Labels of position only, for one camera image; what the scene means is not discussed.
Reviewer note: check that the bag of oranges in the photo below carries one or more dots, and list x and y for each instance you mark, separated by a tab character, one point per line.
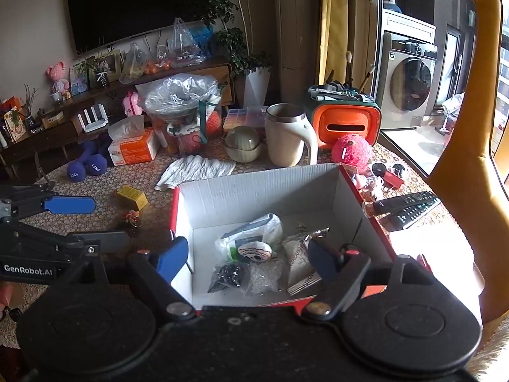
157	67

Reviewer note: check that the brown printed foil packet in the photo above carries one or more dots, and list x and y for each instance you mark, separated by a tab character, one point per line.
298	262

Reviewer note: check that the black beads packet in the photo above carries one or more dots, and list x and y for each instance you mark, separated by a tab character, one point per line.
228	277

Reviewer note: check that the person's left hand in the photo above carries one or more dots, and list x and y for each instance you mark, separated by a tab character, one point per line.
4	295

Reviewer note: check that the blue vase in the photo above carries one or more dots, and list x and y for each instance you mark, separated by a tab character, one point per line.
393	7

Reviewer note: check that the pink fuzzy ball toy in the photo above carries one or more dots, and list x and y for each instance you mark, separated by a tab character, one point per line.
352	150

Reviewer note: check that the purple dumbbell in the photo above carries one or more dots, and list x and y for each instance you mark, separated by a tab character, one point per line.
77	171
97	163

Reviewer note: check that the calligraphy brush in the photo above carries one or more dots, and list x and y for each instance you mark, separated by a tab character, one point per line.
348	67
366	78

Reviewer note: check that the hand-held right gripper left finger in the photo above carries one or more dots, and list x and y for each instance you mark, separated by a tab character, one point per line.
173	258

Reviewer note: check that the silver cup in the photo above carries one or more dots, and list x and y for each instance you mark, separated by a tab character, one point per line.
57	96

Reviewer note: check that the small cardboard box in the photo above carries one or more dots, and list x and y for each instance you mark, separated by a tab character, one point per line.
52	119

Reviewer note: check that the pink toy backpack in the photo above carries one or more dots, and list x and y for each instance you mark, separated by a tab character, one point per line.
131	103

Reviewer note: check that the pale photo frame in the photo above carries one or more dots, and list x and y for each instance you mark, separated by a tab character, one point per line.
113	65

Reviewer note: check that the round cream lidded bowl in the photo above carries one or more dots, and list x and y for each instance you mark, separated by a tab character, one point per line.
242	143

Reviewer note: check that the small plant in dotted pot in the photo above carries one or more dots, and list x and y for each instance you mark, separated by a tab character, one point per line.
102	79

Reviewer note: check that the white red cardboard box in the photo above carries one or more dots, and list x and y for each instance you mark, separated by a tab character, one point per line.
258	195

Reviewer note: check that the plastic bag of yellow fruit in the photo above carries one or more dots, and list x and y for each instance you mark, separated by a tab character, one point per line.
132	67

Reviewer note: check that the orange green storage holder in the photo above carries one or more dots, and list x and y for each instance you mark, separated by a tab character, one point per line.
344	125

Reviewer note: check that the white cloth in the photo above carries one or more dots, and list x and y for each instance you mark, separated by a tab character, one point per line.
191	171

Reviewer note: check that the white fluffy cushion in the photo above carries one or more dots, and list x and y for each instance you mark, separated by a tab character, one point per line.
491	354

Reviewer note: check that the small pink figurine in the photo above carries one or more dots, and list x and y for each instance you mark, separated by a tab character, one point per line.
366	187

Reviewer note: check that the pink plush toy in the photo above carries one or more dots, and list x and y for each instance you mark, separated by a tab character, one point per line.
57	79

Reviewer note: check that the round printed container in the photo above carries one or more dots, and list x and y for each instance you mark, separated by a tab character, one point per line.
191	139

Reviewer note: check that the round white badge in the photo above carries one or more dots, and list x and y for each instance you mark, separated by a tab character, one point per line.
254	251

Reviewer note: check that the blue packet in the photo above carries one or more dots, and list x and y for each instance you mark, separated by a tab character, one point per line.
201	38

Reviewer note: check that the tall green houseplant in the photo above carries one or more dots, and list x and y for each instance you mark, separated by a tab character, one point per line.
228	28

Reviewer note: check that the vase with twigs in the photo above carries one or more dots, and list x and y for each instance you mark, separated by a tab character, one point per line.
31	121

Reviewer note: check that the clear bead organizer case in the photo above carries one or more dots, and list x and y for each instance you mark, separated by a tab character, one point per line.
244	118

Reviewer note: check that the printed gift bag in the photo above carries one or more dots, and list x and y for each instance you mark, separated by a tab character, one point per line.
15	125

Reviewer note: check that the round black compact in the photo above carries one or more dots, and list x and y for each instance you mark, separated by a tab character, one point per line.
378	169
398	168

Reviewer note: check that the yellow chair back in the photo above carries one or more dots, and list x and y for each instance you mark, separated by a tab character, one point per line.
469	167

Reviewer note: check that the white router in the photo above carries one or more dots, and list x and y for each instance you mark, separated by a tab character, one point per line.
93	121

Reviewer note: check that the yellow curtain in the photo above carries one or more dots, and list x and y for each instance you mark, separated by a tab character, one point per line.
332	28

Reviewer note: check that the silver washing machine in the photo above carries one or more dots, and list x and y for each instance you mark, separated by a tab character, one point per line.
407	83

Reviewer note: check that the black remote control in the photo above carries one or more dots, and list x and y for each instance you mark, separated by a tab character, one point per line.
417	215
401	203

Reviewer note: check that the white plant pot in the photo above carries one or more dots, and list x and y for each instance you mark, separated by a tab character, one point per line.
256	87

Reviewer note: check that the white roll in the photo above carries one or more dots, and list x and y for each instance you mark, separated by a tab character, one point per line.
3	140

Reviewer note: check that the white orange bottle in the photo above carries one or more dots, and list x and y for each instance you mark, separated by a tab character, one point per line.
160	133

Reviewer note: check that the orange tissue box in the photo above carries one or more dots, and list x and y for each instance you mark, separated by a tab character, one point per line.
133	149

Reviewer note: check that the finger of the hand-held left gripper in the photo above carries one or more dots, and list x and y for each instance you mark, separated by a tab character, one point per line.
111	238
71	205

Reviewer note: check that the clear bag with red contents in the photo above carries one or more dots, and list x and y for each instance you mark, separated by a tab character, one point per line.
183	47

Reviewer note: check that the large clear plastic bag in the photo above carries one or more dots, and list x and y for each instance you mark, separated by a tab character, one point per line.
179	93

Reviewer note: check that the colourful candy packet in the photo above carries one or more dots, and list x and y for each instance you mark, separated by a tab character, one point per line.
132	218

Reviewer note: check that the white plastic bag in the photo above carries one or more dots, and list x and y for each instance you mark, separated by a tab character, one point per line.
258	227

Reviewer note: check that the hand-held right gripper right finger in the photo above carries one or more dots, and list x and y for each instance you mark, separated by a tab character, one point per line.
322	258

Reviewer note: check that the small yellow box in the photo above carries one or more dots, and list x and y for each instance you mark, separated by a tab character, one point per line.
133	198

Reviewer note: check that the blue pink picture card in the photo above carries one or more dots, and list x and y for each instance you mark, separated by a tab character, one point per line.
78	81

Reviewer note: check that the dark wooden tv cabinet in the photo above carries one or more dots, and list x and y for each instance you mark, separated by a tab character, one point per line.
47	143

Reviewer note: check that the black television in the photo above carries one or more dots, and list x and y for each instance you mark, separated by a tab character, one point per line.
135	8

